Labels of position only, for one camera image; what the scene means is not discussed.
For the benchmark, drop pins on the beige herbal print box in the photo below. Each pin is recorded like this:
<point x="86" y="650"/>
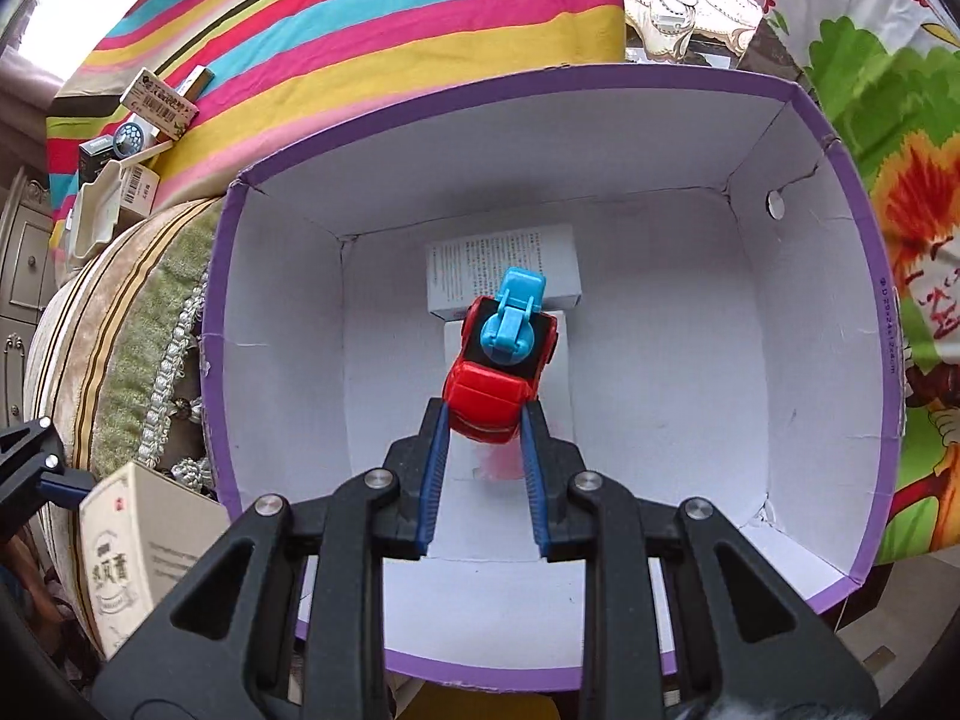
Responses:
<point x="150" y="540"/>

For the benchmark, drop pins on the striped green sofa cushion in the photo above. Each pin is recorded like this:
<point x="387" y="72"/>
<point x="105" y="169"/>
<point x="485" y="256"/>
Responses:
<point x="112" y="330"/>

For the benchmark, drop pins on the white box with printed text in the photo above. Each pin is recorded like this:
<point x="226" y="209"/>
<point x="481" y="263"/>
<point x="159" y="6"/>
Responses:
<point x="465" y="270"/>

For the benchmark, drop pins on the white barcode box green mark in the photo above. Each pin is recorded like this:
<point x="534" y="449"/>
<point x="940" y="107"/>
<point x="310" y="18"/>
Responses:
<point x="161" y="101"/>

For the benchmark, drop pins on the blue spiky brush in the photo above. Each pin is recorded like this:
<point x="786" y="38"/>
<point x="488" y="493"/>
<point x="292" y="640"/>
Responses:
<point x="129" y="139"/>

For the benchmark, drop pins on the grey wooden cabinet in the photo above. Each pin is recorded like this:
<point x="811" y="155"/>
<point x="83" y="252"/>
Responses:
<point x="22" y="262"/>

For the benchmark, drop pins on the dark glass side table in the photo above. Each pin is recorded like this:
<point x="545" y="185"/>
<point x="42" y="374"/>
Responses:
<point x="712" y="54"/>

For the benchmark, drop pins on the yellowish small box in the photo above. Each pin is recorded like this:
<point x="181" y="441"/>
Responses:
<point x="196" y="81"/>

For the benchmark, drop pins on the black box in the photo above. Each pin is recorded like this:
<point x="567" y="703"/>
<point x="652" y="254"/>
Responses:
<point x="96" y="157"/>

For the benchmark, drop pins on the cartoon printed bed sheet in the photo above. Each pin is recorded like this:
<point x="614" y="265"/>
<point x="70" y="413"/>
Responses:
<point x="885" y="127"/>

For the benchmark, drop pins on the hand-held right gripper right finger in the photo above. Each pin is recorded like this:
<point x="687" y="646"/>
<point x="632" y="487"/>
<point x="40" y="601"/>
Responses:
<point x="534" y="465"/>

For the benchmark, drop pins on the small white barcode box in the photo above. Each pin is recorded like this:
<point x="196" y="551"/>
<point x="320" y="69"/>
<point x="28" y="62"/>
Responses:
<point x="139" y="189"/>

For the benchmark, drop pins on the rainbow striped blanket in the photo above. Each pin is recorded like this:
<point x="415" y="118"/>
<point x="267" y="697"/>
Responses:
<point x="360" y="37"/>

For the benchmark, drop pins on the purple cardboard box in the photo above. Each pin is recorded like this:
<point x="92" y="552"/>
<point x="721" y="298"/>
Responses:
<point x="285" y="315"/>

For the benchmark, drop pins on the red and blue toy car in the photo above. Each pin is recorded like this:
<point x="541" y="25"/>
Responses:
<point x="487" y="394"/>

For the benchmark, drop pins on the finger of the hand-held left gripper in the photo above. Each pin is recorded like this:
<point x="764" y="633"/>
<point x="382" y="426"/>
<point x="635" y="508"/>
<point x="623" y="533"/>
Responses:
<point x="64" y="486"/>

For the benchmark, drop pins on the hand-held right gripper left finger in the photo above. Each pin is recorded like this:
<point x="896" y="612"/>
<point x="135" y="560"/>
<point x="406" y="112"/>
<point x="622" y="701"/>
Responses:
<point x="437" y="465"/>

